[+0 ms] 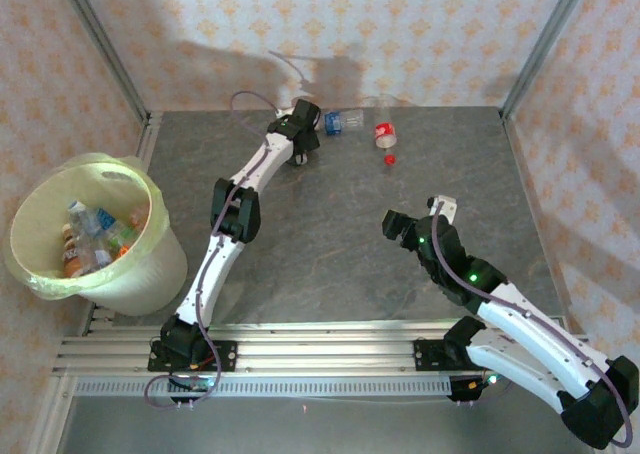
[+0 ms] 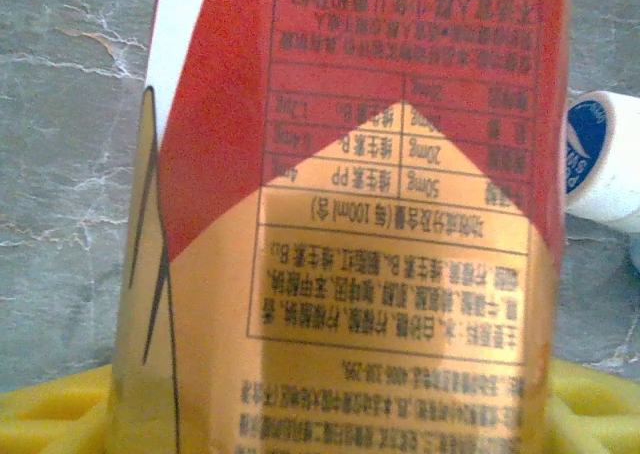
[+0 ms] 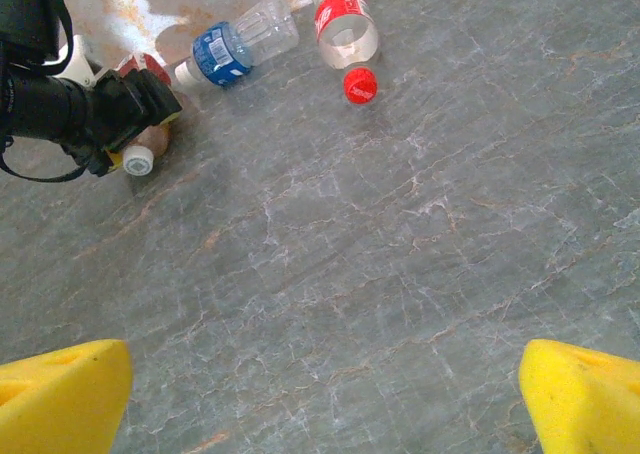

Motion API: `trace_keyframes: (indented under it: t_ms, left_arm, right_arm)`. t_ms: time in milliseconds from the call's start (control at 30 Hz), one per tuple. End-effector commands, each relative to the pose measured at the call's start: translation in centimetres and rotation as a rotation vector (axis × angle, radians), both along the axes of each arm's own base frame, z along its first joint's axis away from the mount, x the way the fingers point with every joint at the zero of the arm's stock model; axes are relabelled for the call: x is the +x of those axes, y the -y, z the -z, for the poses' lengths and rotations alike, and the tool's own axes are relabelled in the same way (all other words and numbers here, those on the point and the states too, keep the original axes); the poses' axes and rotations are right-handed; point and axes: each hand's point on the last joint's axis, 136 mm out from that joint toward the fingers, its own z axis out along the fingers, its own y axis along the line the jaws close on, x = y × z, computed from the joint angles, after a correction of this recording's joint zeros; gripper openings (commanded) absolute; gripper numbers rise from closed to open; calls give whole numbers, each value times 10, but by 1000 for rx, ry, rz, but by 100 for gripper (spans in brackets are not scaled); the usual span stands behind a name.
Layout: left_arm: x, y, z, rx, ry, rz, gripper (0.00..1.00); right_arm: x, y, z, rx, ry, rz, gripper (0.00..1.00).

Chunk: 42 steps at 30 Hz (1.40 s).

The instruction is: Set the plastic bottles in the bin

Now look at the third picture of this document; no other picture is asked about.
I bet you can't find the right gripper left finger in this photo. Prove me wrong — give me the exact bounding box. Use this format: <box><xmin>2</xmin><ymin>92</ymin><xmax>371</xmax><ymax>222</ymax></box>
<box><xmin>0</xmin><ymin>337</ymin><xmax>134</xmax><ymax>454</ymax></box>

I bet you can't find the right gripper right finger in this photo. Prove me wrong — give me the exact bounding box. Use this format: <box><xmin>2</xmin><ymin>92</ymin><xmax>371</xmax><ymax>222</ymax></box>
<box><xmin>518</xmin><ymin>337</ymin><xmax>640</xmax><ymax>454</ymax></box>

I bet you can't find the brown tea bottle red label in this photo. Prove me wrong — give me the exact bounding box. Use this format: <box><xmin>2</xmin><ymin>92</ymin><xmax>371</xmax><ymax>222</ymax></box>
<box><xmin>115</xmin><ymin>52</ymin><xmax>174</xmax><ymax>178</ymax></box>

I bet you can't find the small blue label water bottle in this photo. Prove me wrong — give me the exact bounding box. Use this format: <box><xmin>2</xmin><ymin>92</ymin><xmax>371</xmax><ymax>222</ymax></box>
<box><xmin>173</xmin><ymin>0</ymin><xmax>301</xmax><ymax>89</ymax></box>

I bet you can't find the red label red cap bottle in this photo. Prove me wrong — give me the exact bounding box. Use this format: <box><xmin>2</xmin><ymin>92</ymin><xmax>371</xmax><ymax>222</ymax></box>
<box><xmin>305</xmin><ymin>0</ymin><xmax>381</xmax><ymax>106</ymax></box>

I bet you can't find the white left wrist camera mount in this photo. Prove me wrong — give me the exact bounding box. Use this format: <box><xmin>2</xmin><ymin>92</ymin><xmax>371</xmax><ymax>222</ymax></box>
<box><xmin>58</xmin><ymin>34</ymin><xmax>109</xmax><ymax>89</ymax></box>

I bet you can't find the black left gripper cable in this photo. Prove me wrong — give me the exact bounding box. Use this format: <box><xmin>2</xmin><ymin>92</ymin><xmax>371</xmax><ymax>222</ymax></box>
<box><xmin>0</xmin><ymin>133</ymin><xmax>89</xmax><ymax>184</ymax></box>

